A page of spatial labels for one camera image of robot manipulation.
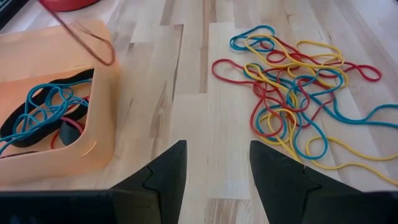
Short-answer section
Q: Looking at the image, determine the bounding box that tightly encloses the pile of rubber bands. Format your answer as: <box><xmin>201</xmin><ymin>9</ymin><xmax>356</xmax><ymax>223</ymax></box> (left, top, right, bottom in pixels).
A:
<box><xmin>49</xmin><ymin>96</ymin><xmax>91</xmax><ymax>150</ymax></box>

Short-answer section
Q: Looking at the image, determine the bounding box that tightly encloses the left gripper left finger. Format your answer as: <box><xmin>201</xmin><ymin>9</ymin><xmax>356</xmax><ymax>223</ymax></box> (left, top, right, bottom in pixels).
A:
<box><xmin>0</xmin><ymin>139</ymin><xmax>188</xmax><ymax>224</ymax></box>

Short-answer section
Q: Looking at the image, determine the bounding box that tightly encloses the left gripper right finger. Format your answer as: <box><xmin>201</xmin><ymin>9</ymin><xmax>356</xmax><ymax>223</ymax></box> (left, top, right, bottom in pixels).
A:
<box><xmin>249</xmin><ymin>139</ymin><xmax>398</xmax><ymax>224</ymax></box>

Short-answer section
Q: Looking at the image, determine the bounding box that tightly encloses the yellow rubber band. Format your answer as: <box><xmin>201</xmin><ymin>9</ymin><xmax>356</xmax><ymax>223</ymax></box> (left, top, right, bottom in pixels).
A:
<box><xmin>305</xmin><ymin>136</ymin><xmax>398</xmax><ymax>187</ymax></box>
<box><xmin>244</xmin><ymin>34</ymin><xmax>345</xmax><ymax>70</ymax></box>
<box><xmin>287</xmin><ymin>40</ymin><xmax>349</xmax><ymax>88</ymax></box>
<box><xmin>243</xmin><ymin>63</ymin><xmax>302</xmax><ymax>162</ymax></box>

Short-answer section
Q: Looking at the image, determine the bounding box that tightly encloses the blue rubber band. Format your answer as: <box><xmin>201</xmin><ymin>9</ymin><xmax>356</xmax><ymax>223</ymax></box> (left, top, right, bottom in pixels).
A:
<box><xmin>229</xmin><ymin>24</ymin><xmax>276</xmax><ymax>52</ymax></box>
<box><xmin>242</xmin><ymin>63</ymin><xmax>345</xmax><ymax>161</ymax></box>
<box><xmin>0</xmin><ymin>79</ymin><xmax>93</xmax><ymax>155</ymax></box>
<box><xmin>287</xmin><ymin>90</ymin><xmax>398</xmax><ymax>129</ymax></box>

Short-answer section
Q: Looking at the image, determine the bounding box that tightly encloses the orange translucent plastic bin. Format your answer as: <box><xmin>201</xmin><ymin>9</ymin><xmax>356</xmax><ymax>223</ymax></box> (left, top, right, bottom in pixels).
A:
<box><xmin>0</xmin><ymin>19</ymin><xmax>121</xmax><ymax>187</ymax></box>

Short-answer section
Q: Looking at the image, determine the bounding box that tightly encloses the red rubber band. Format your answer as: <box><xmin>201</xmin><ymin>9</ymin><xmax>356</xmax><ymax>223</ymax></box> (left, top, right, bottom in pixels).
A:
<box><xmin>39</xmin><ymin>0</ymin><xmax>116</xmax><ymax>67</ymax></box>
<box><xmin>250</xmin><ymin>77</ymin><xmax>312</xmax><ymax>138</ymax></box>
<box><xmin>211</xmin><ymin>58</ymin><xmax>299</xmax><ymax>94</ymax></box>
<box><xmin>320</xmin><ymin>60</ymin><xmax>382</xmax><ymax>83</ymax></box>

